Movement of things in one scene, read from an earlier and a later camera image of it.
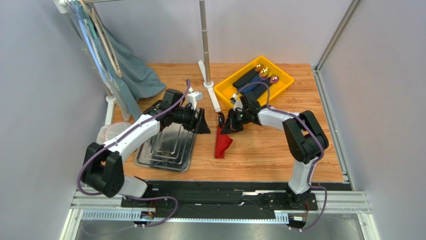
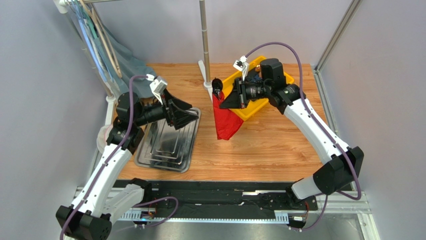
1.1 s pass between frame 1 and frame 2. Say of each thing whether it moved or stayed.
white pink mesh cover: stayed
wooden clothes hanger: stayed
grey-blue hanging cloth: stayed
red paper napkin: moved
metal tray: stayed
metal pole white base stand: stayed
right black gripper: moved
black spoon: moved
